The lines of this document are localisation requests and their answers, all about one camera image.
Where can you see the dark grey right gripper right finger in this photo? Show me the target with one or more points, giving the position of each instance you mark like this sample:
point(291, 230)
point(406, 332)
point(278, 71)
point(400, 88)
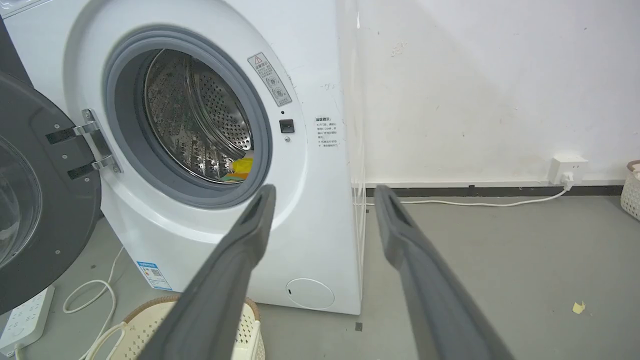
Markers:
point(430, 295)

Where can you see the white woven basket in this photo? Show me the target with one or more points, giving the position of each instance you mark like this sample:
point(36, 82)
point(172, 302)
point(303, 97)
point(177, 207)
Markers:
point(631, 192)

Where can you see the white wall socket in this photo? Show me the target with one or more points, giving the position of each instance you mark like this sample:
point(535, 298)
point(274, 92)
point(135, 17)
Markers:
point(567, 169)

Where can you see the white power strip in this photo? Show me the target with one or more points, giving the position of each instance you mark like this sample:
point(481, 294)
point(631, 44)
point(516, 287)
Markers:
point(25, 320)

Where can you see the yellow paper scrap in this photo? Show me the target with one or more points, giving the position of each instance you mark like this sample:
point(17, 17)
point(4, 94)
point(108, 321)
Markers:
point(578, 307)

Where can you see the cream woven laundry basket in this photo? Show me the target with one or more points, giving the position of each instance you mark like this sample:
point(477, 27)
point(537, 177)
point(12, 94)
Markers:
point(200, 330)

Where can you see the dark grey washing machine door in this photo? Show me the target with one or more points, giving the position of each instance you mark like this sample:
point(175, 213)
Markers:
point(37, 185)

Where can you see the yellow cloth in drum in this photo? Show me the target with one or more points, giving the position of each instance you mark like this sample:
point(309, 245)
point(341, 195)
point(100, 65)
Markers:
point(242, 167)

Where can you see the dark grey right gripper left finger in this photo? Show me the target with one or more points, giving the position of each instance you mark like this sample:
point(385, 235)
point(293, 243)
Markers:
point(215, 295)

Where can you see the white front-load washing machine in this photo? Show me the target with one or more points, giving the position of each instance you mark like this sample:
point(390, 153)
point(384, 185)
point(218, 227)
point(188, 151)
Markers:
point(210, 150)

